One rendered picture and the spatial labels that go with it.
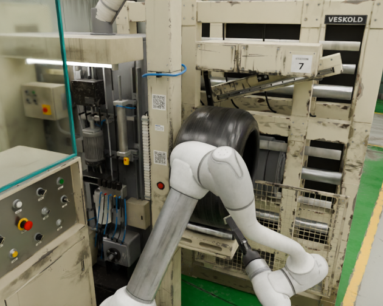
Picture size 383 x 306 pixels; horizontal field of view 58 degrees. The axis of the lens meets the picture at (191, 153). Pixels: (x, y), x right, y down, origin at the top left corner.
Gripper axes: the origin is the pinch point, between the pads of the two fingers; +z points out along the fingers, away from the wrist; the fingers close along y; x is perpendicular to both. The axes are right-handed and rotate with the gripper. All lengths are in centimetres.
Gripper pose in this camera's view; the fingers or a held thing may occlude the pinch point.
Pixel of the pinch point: (231, 224)
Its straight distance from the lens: 157.2
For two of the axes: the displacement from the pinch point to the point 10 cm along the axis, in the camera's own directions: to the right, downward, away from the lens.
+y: 1.8, 6.5, 7.4
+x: 9.1, -3.9, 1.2
